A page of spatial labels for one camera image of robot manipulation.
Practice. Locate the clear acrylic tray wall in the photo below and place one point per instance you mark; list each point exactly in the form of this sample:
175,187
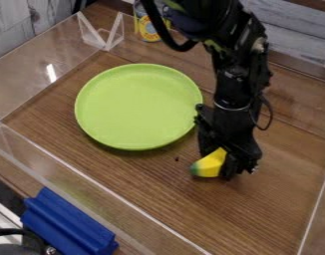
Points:
31,168

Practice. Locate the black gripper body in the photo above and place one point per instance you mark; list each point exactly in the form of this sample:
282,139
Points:
233,128

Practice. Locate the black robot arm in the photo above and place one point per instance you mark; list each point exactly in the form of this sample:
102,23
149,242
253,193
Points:
233,37

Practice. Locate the yellow toy banana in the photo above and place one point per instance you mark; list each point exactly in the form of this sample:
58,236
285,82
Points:
208,167

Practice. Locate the green round plate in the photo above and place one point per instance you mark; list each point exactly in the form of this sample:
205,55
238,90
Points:
137,106

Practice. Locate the yellow labelled tin can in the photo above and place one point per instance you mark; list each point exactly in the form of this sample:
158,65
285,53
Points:
145,28

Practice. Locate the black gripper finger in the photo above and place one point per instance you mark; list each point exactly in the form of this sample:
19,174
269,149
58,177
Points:
208,143
234,164

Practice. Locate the clear acrylic corner bracket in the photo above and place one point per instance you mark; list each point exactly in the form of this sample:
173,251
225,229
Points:
102,38

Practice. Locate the blue plastic clamp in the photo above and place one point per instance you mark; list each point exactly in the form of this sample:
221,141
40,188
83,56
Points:
66,227

